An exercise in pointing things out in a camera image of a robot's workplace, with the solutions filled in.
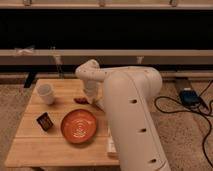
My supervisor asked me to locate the white paper cup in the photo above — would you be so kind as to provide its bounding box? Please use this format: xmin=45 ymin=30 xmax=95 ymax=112
xmin=36 ymin=83 xmax=55 ymax=105

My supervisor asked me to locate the blue power adapter box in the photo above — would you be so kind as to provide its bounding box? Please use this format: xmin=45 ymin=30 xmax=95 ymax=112
xmin=179 ymin=89 xmax=200 ymax=106

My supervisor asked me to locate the dark brown snack packet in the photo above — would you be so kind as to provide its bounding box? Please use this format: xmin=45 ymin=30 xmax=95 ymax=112
xmin=37 ymin=112 xmax=53 ymax=131

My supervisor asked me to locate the white horizontal rail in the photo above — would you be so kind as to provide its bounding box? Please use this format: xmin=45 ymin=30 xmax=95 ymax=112
xmin=0 ymin=49 xmax=213 ymax=65

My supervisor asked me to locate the red pepper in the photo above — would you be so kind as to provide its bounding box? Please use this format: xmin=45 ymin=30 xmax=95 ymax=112
xmin=74 ymin=97 xmax=89 ymax=104

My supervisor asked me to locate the orange bowl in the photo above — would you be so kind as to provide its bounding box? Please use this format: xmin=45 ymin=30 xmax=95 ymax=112
xmin=60 ymin=109 xmax=97 ymax=144

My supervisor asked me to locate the white plastic bottle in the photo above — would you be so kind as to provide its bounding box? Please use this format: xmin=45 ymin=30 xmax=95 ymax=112
xmin=107 ymin=138 xmax=117 ymax=156

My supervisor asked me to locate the black floor cable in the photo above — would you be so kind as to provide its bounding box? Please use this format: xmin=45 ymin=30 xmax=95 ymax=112
xmin=153 ymin=79 xmax=213 ymax=168

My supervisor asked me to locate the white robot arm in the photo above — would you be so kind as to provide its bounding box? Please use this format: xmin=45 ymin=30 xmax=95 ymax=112
xmin=75 ymin=59 xmax=171 ymax=171

